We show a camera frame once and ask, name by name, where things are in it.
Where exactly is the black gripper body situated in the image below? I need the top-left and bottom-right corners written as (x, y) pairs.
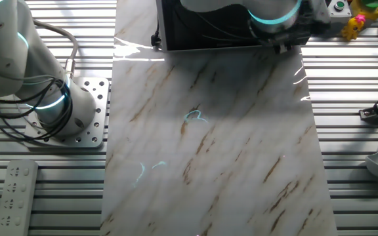
top-left (263, 34), bottom-right (295, 55)

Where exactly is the white green-button box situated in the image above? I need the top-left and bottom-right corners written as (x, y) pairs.
top-left (325, 0), bottom-right (353, 26)

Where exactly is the yellow duck toy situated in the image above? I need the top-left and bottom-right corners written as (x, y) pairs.
top-left (351, 0), bottom-right (378, 21)

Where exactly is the marble pattern table mat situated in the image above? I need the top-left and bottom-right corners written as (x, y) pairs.
top-left (99, 0), bottom-right (339, 236)

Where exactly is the white power strip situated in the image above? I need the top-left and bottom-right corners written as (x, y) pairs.
top-left (0, 159), bottom-right (39, 236)

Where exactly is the black microwave power cord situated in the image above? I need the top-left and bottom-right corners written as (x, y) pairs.
top-left (150, 18), bottom-right (163, 49)

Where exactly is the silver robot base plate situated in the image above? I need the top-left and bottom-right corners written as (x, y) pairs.
top-left (23, 77), bottom-right (111, 149)

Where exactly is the grey robot power cable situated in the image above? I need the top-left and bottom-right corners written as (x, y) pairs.
top-left (33, 18), bottom-right (80, 80)

